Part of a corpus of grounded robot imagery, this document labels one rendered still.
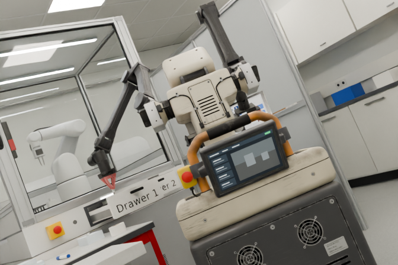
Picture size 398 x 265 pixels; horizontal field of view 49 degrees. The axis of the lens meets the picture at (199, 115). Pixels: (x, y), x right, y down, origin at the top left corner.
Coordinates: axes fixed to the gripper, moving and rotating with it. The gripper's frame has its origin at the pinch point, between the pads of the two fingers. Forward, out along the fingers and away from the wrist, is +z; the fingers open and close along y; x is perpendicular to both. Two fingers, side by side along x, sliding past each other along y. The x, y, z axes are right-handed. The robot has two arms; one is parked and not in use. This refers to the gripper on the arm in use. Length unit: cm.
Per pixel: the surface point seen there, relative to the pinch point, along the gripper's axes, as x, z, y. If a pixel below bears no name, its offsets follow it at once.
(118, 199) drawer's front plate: 4.0, 6.2, -10.6
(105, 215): 7.8, 11.0, 3.0
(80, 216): 13.3, 7.4, 23.0
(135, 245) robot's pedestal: 34, 19, -83
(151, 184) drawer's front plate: -15.7, 5.9, -10.1
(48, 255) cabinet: 35.1, 18.4, 22.3
